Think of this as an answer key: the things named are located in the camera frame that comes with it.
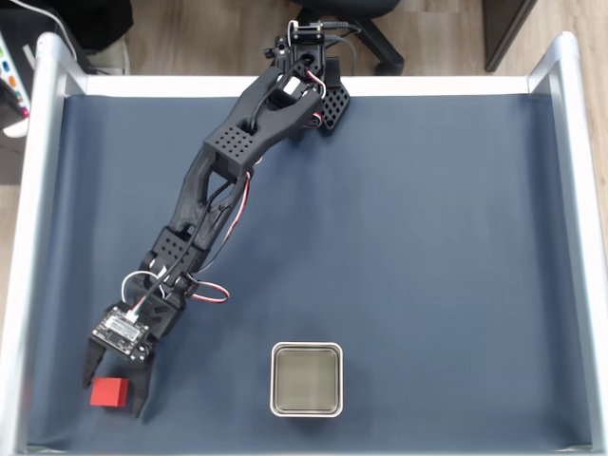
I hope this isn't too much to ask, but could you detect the red cube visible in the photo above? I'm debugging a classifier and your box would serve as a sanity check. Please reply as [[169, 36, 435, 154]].
[[89, 377, 131, 409]]

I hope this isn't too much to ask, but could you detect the white device with coloured buttons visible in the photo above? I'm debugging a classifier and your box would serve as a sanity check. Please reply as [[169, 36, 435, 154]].
[[0, 32, 32, 140]]

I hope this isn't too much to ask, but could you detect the dark blue mat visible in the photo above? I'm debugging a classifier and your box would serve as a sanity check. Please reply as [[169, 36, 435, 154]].
[[26, 92, 595, 452]]

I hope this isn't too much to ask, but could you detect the red white servo cable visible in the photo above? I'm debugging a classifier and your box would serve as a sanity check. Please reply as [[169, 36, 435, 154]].
[[187, 170, 253, 306]]

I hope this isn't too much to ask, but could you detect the dark cabinet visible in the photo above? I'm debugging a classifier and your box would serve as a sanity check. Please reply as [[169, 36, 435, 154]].
[[483, 0, 542, 73]]

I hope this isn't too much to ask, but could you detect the black camera circuit board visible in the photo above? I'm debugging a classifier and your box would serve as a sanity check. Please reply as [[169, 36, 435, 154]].
[[90, 305, 153, 358]]

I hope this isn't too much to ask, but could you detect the black bag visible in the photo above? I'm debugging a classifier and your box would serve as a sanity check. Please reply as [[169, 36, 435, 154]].
[[45, 0, 135, 54]]

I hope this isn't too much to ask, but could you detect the white box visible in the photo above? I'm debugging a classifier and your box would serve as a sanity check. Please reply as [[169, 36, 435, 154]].
[[85, 39, 132, 76]]

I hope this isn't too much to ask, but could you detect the white metal table frame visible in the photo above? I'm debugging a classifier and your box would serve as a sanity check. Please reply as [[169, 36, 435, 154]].
[[0, 30, 608, 456]]

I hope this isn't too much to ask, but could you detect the black office chair base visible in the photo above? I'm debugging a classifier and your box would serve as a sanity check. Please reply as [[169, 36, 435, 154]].
[[289, 0, 406, 76]]

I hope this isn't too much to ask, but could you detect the square metal container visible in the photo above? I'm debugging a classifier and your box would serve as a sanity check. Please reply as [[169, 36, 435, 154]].
[[269, 341, 344, 419]]

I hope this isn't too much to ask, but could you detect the black camera cable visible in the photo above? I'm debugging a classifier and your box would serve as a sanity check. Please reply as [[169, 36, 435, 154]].
[[126, 51, 314, 318]]

